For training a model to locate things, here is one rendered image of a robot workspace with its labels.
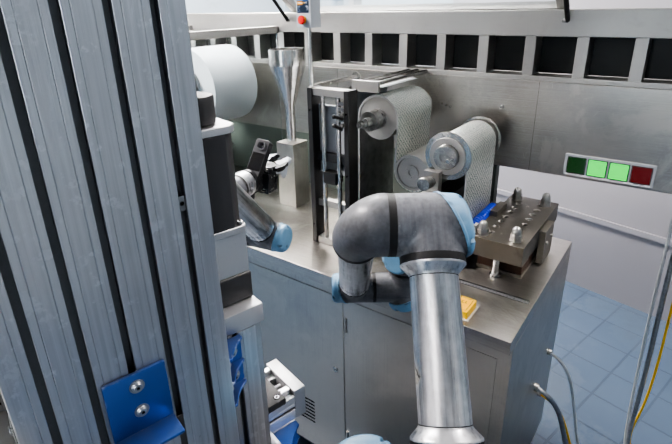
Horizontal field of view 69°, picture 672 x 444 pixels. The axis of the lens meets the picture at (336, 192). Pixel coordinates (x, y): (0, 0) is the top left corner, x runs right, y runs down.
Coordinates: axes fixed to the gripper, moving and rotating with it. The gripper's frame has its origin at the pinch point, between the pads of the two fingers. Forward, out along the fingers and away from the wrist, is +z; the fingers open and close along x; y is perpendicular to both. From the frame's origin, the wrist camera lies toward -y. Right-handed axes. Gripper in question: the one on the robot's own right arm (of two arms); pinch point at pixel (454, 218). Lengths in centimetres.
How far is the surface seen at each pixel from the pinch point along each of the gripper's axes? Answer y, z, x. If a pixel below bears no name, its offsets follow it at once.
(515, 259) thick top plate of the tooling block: -10.4, 4.0, -17.3
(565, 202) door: -57, 181, 3
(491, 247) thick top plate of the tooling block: -8.4, 4.0, -10.2
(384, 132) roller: 20.9, 8.4, 28.7
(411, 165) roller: 11.4, 7.8, 18.5
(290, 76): 36, 14, 73
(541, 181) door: -47, 185, 20
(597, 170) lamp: 8, 40, -30
